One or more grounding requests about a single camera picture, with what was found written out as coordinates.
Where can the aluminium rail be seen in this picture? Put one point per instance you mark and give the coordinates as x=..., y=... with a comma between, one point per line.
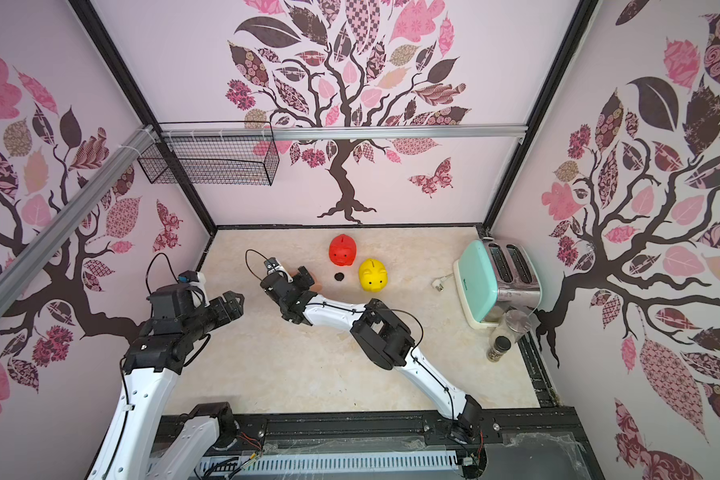
x=348, y=131
x=38, y=253

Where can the yellow piggy bank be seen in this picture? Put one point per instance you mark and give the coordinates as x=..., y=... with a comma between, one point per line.
x=372, y=275

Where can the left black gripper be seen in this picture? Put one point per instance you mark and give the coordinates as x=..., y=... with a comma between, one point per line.
x=222, y=305

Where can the glass jar black lid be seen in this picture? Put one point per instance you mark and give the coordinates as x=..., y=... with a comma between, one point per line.
x=511, y=328

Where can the white cable duct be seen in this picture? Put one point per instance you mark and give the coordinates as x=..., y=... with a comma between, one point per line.
x=322, y=466

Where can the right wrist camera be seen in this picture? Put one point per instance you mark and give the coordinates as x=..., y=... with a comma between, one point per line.
x=274, y=267

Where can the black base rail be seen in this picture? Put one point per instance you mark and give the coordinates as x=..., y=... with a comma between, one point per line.
x=496, y=426

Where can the red piggy bank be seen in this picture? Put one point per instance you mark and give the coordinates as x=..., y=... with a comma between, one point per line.
x=342, y=250

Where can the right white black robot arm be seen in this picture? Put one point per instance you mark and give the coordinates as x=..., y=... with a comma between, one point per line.
x=382, y=335

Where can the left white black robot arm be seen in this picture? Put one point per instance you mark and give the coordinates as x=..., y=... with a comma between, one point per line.
x=147, y=381

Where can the back aluminium rail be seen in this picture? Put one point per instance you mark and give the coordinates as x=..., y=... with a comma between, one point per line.
x=348, y=131

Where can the black wire basket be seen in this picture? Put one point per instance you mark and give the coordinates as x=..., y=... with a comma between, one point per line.
x=235, y=152

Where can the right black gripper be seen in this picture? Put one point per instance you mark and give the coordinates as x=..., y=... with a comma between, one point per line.
x=300, y=284

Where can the mint green toaster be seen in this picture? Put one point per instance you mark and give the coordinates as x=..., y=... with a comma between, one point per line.
x=493, y=276

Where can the left aluminium rail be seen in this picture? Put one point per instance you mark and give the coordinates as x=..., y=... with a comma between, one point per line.
x=38, y=253

